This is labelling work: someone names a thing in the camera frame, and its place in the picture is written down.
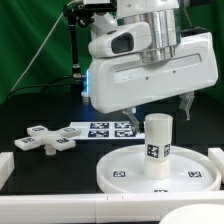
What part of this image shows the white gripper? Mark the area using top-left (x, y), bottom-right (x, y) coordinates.
top-left (89, 33), bottom-right (218, 133)

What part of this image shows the white left barrier block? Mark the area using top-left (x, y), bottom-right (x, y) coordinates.
top-left (0, 152), bottom-right (15, 190)

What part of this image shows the white marker sheet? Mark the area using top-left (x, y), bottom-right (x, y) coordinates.
top-left (70, 121), bottom-right (145, 140)

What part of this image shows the white round table top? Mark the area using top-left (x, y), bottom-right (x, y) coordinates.
top-left (96, 145), bottom-right (221, 193)

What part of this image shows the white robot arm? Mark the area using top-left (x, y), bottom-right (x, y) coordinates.
top-left (88, 0), bottom-right (218, 131)

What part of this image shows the white barrier block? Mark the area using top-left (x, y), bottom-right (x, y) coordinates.
top-left (208, 148), bottom-right (224, 184)
top-left (0, 152), bottom-right (15, 190)

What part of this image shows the white right barrier block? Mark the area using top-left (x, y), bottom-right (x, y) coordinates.
top-left (208, 148), bottom-right (224, 184)

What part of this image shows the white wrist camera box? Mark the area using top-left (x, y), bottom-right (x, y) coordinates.
top-left (88, 22), bottom-right (152, 58)

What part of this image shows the white cable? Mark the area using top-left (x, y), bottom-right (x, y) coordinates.
top-left (11, 0), bottom-right (81, 92)

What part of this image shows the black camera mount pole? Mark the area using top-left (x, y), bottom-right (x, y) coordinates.
top-left (63, 2), bottom-right (94, 80)

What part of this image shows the black cable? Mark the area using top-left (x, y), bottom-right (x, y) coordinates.
top-left (6, 75), bottom-right (84, 100)

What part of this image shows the grey camera on mount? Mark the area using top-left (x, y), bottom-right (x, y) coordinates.
top-left (83, 0), bottom-right (117, 11)

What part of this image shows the white disc bottom corner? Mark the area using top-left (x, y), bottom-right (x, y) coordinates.
top-left (159, 204), bottom-right (224, 224)

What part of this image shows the white cross-shaped table base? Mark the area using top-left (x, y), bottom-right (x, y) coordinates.
top-left (14, 125), bottom-right (81, 156)

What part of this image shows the white front barrier rail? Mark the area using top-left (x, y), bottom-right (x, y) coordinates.
top-left (0, 190), bottom-right (224, 224)

